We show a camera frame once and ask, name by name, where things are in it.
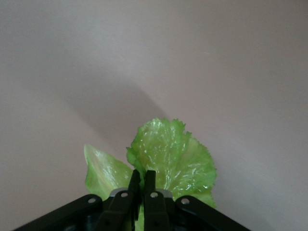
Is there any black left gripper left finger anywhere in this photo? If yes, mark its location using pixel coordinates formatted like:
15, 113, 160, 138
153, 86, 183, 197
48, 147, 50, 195
95, 169, 141, 231

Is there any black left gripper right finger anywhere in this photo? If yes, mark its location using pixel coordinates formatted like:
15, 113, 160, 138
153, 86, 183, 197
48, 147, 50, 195
143, 170, 172, 231

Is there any green lettuce leaf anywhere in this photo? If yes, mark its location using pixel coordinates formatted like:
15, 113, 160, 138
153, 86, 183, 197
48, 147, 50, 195
83, 117, 217, 231

